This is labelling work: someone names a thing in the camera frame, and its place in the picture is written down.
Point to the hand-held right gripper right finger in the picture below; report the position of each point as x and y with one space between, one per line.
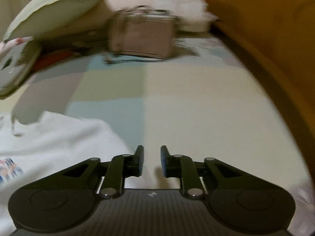
164 162

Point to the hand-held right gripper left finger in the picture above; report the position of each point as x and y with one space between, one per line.
140 162

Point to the white printed t-shirt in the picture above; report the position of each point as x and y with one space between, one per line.
61 147

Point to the pink handbag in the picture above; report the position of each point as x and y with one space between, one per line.
142 34

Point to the orange cloth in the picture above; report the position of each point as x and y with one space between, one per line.
54 60

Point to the grey cushion with hole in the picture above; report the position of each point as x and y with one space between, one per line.
17 71

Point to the wooden headboard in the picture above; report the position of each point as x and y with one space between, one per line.
258 29

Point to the pale green pillow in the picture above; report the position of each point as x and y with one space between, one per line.
56 7

